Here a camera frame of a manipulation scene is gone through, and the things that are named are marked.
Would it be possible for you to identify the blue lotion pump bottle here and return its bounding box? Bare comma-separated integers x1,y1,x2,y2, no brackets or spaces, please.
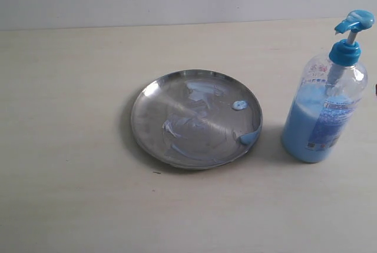
282,9,375,163

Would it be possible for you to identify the round steel plate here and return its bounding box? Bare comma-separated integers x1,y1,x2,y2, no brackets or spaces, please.
130,69,263,170

